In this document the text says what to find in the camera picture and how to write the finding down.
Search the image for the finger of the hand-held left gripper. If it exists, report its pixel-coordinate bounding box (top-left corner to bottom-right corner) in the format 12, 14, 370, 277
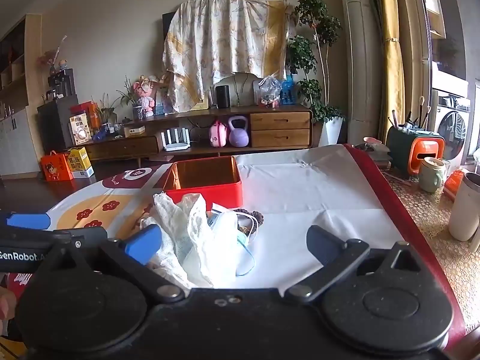
0, 213, 72, 249

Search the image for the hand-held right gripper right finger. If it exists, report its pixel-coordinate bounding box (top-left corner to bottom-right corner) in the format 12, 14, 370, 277
285, 225, 422, 302

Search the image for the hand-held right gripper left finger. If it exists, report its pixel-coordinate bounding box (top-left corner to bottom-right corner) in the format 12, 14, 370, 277
52, 224, 186, 302

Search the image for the white lace cloth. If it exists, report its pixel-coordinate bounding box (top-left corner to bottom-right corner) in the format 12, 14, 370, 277
140, 191, 241, 289

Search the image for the brown rope knot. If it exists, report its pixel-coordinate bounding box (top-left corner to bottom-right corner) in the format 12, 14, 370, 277
233, 208, 265, 242

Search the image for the blue face mask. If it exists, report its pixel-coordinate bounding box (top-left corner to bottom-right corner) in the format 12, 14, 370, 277
206, 210, 259, 277

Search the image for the red tin box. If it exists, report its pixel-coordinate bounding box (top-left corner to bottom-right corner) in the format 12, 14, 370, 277
163, 155, 244, 214

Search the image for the person's left hand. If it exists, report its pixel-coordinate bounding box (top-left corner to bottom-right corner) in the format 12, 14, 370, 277
0, 287, 17, 336

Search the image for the printed red white tablecloth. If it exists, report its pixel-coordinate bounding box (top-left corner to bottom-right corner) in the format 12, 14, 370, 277
0, 144, 469, 360

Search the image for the orange gift box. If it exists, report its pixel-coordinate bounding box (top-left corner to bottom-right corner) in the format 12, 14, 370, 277
40, 151, 74, 182

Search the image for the yellow carton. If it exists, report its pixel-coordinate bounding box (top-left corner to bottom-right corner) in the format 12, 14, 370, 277
65, 147, 93, 179

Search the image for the black side cabinet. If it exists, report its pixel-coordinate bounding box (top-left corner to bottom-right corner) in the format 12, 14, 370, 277
37, 94, 80, 151

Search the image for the wooden TV cabinet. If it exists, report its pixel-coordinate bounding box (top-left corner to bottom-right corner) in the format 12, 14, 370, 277
84, 104, 314, 166

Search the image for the white orange snack box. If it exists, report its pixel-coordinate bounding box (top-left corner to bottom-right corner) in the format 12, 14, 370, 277
68, 114, 92, 146

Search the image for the white router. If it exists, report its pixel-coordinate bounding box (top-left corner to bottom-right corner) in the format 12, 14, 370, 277
160, 127, 191, 152

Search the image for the gold patterned table cover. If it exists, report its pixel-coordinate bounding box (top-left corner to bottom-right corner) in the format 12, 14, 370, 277
382, 170, 480, 332

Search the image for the tall tree in white planter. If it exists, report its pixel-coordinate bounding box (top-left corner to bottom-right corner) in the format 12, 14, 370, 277
286, 0, 346, 147

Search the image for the wooden drawer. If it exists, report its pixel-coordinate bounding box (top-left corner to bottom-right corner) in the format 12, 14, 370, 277
251, 129, 310, 148
250, 112, 310, 130

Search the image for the green desk organiser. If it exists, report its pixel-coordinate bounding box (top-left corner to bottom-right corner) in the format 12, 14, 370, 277
386, 125, 443, 175

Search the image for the pink toy case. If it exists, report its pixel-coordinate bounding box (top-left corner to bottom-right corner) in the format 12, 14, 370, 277
209, 120, 230, 147

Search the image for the small potted plant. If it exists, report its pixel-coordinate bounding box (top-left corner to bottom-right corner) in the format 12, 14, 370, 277
116, 77, 145, 121

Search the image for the purple kettlebell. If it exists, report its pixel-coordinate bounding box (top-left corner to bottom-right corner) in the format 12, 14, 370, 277
228, 116, 250, 148

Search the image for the black coffee machine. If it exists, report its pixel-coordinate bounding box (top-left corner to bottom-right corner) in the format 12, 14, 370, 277
47, 68, 74, 100

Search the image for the pink plush doll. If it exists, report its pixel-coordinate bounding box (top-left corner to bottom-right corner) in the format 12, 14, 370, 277
133, 75, 159, 118

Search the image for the orange tissue holder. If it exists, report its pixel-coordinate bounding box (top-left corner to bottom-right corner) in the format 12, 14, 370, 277
407, 137, 446, 177

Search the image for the white tumbler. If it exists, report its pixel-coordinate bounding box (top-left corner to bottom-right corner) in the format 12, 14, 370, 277
448, 172, 480, 242

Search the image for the orange packet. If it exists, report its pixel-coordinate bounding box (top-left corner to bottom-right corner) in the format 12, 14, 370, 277
443, 169, 467, 197

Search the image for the blue gift bag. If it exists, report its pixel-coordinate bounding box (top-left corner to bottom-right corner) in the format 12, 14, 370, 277
279, 75, 297, 106

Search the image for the clear plastic bag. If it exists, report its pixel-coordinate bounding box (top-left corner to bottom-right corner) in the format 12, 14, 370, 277
259, 76, 282, 106

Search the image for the black speaker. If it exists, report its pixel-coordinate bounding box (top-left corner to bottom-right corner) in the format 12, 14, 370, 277
215, 85, 230, 109

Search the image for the washing machine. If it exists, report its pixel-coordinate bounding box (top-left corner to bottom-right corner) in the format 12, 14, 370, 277
431, 88, 471, 166

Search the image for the standing air conditioner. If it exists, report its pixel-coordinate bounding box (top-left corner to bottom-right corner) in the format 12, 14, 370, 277
335, 0, 387, 147

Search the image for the yellow curtain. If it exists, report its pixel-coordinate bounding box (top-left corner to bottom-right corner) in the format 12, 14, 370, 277
377, 0, 407, 145

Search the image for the television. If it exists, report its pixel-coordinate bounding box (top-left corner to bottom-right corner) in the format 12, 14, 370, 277
162, 11, 177, 70

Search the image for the floral draped cloth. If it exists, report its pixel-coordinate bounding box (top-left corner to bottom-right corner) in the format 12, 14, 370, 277
162, 0, 297, 113

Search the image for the wooden wall cupboard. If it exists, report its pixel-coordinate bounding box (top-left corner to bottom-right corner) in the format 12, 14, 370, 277
0, 14, 43, 178

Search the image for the picture frame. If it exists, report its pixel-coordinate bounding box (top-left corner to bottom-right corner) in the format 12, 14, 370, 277
154, 86, 167, 115

